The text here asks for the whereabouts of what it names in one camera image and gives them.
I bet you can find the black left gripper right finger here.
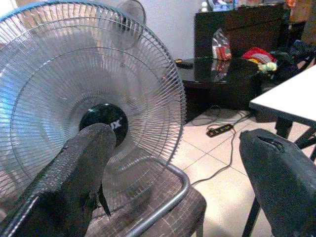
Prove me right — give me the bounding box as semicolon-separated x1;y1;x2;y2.
239;128;316;237

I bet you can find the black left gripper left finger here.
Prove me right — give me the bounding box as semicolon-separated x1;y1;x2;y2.
9;122;117;237

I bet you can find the large grey electric fan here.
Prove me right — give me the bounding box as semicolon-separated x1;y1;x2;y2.
0;0;187;218

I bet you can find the black power strip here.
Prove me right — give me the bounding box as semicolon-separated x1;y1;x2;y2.
206;123;234;138

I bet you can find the white top table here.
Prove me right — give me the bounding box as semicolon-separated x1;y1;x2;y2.
248;64;316;161

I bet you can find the green yellow plush toy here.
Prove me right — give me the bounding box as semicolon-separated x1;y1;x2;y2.
258;61;278;74

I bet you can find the low black glass table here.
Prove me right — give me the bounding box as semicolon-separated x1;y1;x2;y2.
176;57;272;121

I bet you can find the dark blue bag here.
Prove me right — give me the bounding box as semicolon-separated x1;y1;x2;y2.
270;39;316;82

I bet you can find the red yellow cloth pile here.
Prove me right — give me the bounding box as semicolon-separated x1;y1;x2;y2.
241;47;277;65

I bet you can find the clear plastic snack bag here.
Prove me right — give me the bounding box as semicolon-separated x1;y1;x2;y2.
212;28;232;61

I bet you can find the small black box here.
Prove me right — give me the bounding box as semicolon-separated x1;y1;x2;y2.
175;58;194;69

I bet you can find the dark wooden cabinet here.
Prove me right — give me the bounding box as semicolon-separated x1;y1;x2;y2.
194;3;307;60

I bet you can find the small grey standing fan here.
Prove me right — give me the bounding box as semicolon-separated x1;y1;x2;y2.
108;0;148;51

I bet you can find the grey power cable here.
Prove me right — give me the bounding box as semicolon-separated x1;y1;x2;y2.
190;105;252;187

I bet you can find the dark checked metal-frame chair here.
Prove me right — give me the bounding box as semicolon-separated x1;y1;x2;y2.
83;158;207;237

